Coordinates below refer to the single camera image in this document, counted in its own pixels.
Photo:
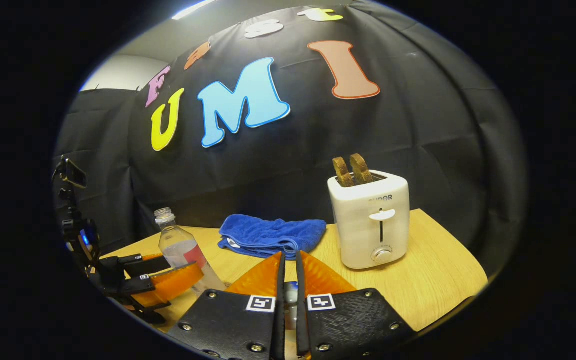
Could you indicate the white toaster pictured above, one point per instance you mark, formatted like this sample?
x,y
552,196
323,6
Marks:
x,y
368,225

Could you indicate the clear plastic water bottle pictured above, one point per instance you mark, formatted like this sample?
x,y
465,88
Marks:
x,y
180,250

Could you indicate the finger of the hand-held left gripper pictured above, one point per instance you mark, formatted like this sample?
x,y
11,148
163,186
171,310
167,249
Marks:
x,y
143,265
178,282

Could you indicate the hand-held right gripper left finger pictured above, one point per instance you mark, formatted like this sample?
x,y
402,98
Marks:
x,y
233,325

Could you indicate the blue folded towel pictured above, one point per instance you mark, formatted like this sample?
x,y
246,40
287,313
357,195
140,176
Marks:
x,y
268,235

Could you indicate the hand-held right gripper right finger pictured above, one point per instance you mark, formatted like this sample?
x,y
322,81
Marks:
x,y
348,325

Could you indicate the brown toast slice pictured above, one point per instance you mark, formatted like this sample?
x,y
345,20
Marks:
x,y
361,169
343,172

